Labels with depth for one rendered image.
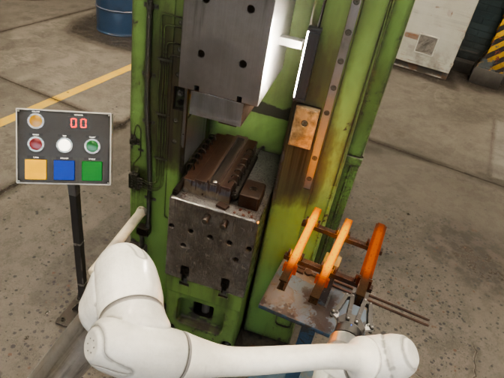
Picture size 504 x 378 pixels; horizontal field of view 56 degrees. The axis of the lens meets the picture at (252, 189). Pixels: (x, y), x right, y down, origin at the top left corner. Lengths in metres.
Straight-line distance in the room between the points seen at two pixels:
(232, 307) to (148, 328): 1.31
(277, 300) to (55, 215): 1.87
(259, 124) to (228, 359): 1.41
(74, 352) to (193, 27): 1.06
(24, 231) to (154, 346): 2.36
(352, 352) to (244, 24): 1.04
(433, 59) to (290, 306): 5.46
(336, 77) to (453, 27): 5.13
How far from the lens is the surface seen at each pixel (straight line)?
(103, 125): 1.90
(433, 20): 6.81
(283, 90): 2.15
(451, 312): 3.22
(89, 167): 1.90
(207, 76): 1.69
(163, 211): 2.27
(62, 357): 1.18
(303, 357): 1.08
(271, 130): 2.25
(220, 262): 2.05
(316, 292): 1.53
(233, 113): 1.71
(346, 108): 1.78
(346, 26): 1.68
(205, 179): 1.91
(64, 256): 3.01
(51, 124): 1.92
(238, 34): 1.61
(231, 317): 2.29
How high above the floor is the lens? 2.08
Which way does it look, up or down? 35 degrees down
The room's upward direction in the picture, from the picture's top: 10 degrees clockwise
